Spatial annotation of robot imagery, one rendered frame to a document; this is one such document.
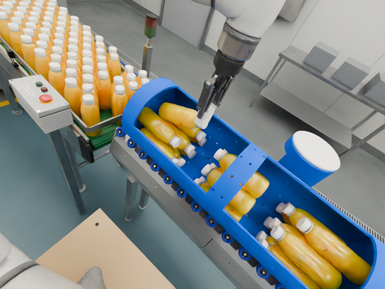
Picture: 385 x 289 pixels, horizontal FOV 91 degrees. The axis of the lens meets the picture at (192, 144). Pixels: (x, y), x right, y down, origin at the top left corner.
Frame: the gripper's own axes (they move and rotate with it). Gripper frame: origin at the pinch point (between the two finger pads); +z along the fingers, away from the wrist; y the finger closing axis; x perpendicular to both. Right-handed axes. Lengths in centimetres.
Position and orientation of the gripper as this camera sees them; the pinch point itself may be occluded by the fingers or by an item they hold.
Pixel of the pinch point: (204, 114)
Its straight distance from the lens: 62.3
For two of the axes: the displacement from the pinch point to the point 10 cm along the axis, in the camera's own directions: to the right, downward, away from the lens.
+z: -2.9, 6.3, 7.2
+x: -7.3, -6.4, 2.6
